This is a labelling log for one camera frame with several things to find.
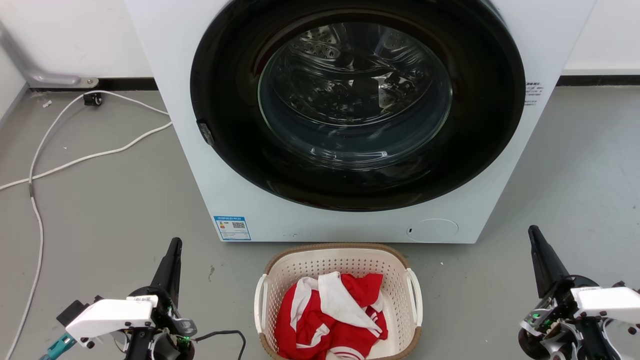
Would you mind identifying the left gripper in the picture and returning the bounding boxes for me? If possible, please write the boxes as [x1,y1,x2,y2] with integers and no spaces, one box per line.
[65,237,198,360]

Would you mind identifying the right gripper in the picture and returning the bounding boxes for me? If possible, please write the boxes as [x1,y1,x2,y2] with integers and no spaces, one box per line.
[517,225,640,360]

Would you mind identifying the white plastic laundry basket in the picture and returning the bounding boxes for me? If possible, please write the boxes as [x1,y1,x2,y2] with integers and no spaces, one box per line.
[253,242,424,360]

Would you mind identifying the blue white energy label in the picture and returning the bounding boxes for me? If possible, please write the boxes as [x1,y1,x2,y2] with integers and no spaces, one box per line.
[213,215,252,242]

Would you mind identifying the white front-load washing machine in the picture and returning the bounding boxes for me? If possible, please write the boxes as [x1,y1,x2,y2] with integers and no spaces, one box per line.
[124,0,599,245]

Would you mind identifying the round white filter cover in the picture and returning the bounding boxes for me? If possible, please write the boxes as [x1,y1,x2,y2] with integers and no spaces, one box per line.
[406,218,460,244]

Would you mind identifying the black round washer door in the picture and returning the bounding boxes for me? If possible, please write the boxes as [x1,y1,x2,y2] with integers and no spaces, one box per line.
[190,0,527,212]

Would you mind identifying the red and white garment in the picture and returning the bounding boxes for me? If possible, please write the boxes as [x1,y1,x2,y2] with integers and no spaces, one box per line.
[275,271,389,360]

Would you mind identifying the teal cable connector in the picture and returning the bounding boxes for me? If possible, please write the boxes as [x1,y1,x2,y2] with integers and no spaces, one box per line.
[39,332,77,360]

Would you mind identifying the thick white floor cable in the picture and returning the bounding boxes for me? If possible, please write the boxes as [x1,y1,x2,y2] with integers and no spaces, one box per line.
[0,121,174,192]

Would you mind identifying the black washer door handle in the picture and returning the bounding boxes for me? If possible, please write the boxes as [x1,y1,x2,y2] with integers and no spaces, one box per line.
[197,120,216,148]

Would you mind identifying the long white looping floor cable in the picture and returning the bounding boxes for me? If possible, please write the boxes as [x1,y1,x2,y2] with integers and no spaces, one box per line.
[4,90,172,360]

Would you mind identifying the grey wall pipe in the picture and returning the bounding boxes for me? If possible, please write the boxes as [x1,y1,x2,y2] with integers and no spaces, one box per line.
[0,22,100,89]

